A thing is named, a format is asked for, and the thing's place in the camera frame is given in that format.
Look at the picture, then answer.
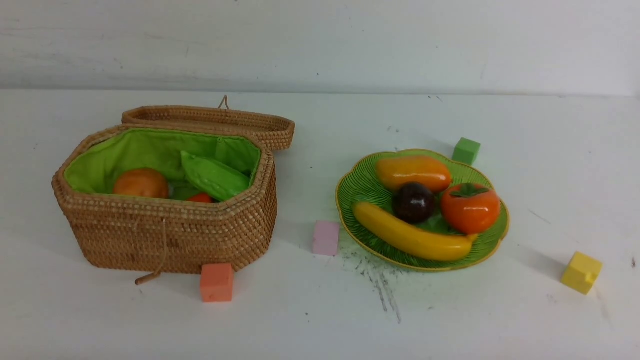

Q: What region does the green plastic bitter gourd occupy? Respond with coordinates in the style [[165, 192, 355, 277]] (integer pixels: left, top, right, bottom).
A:
[[180, 150, 250, 202]]

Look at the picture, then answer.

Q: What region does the woven wicker basket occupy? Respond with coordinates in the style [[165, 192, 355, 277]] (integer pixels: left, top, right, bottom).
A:
[[50, 95, 295, 286]]

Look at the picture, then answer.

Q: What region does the orange foam cube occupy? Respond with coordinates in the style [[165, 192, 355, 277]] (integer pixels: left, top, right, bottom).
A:
[[199, 263, 234, 303]]

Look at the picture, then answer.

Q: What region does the green foam cube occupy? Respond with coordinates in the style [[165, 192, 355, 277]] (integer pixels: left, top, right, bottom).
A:
[[451, 137, 482, 166]]

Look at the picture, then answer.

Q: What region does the brown plastic potato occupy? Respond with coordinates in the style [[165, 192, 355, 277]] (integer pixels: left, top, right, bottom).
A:
[[112, 168, 170, 199]]

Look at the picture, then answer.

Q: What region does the yellow plastic banana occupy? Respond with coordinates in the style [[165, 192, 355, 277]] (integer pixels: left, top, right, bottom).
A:
[[352, 202, 479, 262]]

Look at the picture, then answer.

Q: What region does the orange plastic carrot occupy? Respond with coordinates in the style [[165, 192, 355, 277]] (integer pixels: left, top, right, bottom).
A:
[[186, 193, 215, 203]]

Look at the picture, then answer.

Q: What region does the yellow foam cube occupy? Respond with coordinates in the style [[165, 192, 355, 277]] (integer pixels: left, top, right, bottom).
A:
[[560, 251, 603, 296]]

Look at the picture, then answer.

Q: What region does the orange plastic persimmon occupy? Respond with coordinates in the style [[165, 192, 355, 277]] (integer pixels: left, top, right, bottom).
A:
[[439, 182, 501, 235]]

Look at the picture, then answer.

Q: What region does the purple plastic mangosteen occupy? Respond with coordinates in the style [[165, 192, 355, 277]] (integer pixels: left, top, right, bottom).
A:
[[391, 182, 436, 224]]

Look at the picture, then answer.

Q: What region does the green glass plate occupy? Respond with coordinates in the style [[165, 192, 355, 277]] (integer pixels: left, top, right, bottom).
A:
[[334, 149, 510, 272]]

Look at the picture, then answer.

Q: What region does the orange yellow plastic mango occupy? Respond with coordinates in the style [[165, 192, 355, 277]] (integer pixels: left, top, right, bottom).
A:
[[374, 155, 453, 194]]

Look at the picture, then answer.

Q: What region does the pink foam cube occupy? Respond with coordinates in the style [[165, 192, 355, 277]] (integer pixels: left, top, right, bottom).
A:
[[311, 220, 341, 256]]

